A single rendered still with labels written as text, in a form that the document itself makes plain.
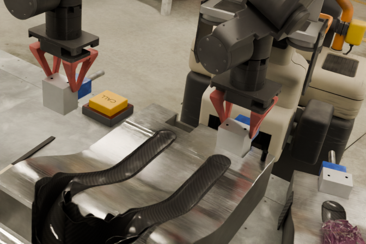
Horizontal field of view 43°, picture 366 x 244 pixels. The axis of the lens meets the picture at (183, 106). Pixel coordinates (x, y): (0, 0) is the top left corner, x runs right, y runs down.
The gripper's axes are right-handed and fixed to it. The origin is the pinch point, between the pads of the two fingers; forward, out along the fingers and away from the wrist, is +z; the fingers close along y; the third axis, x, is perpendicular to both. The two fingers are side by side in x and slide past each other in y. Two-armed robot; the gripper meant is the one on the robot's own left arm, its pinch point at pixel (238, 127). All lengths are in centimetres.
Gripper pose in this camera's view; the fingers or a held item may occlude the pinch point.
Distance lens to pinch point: 81.4
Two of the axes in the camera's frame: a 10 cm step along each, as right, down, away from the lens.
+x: 5.3, -4.4, 7.2
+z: -0.7, 8.3, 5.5
